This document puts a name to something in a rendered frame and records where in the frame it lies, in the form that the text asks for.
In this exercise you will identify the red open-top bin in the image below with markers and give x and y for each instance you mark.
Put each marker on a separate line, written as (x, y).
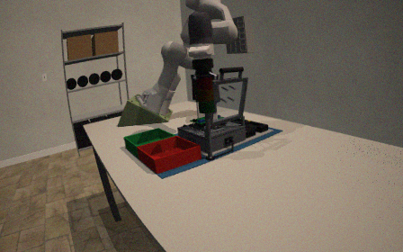
(156, 155)

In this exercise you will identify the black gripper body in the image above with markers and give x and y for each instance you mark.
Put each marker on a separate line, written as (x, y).
(203, 66)

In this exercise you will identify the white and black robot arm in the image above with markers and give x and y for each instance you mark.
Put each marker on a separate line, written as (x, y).
(199, 28)

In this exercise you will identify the green bin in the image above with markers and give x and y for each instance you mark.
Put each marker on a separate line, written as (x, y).
(135, 140)

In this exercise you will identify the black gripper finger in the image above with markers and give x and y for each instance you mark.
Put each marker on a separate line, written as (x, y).
(195, 95)
(214, 77)

